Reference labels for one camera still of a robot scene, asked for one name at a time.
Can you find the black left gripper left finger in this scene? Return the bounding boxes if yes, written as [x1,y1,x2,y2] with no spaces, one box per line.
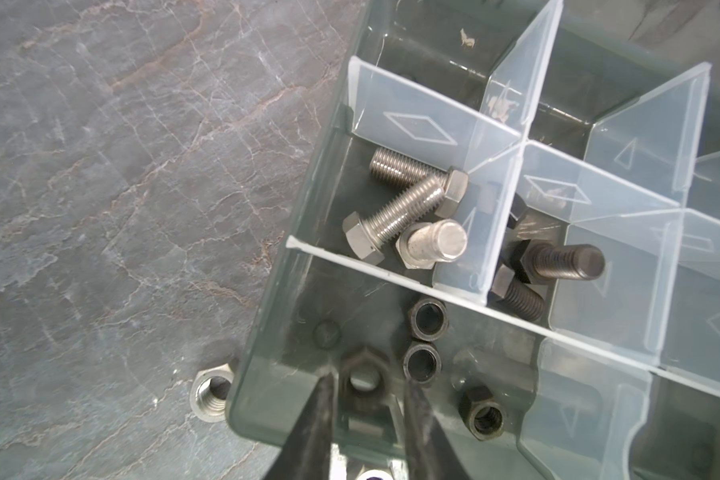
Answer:
[264,373,336,480]

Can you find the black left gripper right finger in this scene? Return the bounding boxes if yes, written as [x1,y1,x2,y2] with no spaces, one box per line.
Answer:
[404,380,470,480]

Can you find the silver hex bolt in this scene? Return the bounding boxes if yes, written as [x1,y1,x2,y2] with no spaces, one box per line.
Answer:
[342,168,469,265]

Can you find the silver hex nut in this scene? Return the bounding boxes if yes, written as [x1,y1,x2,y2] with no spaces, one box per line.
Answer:
[353,466,394,480]

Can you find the silver nut top centre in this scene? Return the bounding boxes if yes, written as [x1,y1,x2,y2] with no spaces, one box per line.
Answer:
[189,363,235,423]

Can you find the black bolt lower in box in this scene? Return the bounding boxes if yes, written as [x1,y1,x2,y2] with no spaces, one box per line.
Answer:
[487,263,545,322]

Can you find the silver bolt standing upright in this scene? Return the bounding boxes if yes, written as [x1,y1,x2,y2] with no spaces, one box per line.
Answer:
[395,219,468,270]

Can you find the black bolt upright in box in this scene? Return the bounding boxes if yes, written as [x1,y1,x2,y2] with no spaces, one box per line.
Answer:
[509,240,606,284]

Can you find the grey compartment organizer box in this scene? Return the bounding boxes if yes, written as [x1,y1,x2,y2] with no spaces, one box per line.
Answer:
[225,1,720,479]

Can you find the black bolt upper in box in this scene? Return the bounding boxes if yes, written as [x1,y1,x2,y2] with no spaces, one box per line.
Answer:
[507,193,528,230]

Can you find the silver bolt under others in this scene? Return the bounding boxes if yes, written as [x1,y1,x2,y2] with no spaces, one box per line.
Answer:
[369,147,447,189]

